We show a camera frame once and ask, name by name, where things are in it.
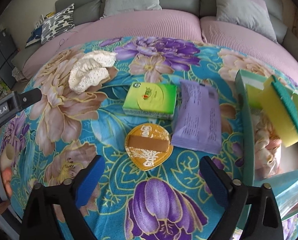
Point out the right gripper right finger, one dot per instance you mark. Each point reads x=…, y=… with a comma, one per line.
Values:
x=226, y=191

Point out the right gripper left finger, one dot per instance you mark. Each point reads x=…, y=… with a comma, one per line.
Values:
x=80, y=189

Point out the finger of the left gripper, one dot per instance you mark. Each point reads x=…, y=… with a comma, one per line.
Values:
x=29, y=98

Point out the light blue cloth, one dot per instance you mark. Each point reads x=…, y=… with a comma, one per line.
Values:
x=285, y=190

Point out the cream lace scrunchie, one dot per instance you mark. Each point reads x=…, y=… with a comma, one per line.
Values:
x=90, y=70

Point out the purple wipes packet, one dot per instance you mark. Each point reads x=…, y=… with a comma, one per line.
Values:
x=198, y=124

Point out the gold round packet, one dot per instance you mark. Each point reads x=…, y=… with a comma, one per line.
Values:
x=148, y=146

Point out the yellow green sponge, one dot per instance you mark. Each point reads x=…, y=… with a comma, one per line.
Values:
x=274, y=100

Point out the green tissue pack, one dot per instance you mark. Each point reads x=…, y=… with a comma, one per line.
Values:
x=151, y=100

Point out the person's left hand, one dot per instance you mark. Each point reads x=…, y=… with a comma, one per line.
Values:
x=6, y=159

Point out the dark grey drawer cabinet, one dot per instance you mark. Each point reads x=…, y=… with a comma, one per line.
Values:
x=8, y=51

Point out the teal-rimmed white tray box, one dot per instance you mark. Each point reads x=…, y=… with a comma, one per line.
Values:
x=289, y=160

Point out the blue cushion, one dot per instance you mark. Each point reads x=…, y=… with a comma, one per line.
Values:
x=35, y=37

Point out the books behind sofa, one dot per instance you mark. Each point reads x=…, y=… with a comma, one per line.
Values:
x=42, y=19

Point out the black white patterned cushion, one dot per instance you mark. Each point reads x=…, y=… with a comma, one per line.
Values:
x=58, y=24

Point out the floral fleece blanket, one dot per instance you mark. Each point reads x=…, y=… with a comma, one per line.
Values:
x=81, y=115

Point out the grey sofa with pink cover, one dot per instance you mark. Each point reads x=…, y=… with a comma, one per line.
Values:
x=185, y=19

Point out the grey and pink cushion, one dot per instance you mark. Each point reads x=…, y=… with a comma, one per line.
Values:
x=250, y=14

